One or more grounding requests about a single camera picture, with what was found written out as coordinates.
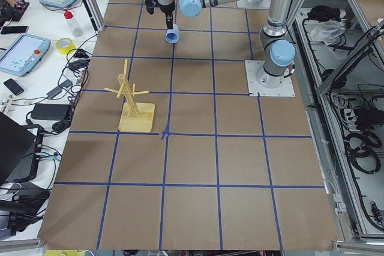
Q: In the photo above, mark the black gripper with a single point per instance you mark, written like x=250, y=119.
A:
x=165, y=9

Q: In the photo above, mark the light blue cup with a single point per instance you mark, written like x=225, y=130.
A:
x=172, y=35

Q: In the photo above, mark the wooden cup rack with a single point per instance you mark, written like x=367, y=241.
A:
x=135, y=116

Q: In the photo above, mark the clear bottle red cap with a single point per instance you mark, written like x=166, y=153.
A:
x=73, y=23

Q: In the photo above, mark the yellow tape roll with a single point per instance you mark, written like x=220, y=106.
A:
x=65, y=46

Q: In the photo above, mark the black power adapter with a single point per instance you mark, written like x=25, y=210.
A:
x=50, y=112

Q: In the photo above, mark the near teach pendant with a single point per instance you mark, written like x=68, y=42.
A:
x=24, y=54

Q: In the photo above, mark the black smartphone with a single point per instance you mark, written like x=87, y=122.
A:
x=13, y=87

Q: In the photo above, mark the black laptop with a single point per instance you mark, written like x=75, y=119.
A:
x=19, y=147

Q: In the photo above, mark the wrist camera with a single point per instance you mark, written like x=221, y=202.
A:
x=150, y=6

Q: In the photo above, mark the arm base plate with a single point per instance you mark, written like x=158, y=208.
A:
x=262, y=84

